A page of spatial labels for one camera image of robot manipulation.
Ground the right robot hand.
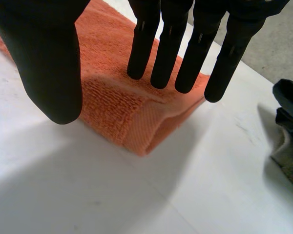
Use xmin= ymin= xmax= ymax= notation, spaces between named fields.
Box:
xmin=0 ymin=0 xmax=291 ymax=125

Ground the coral towel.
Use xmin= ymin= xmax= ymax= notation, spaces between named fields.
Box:
xmin=0 ymin=0 xmax=210 ymax=157

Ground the grey towel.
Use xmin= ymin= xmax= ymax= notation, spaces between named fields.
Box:
xmin=271 ymin=126 xmax=293 ymax=190

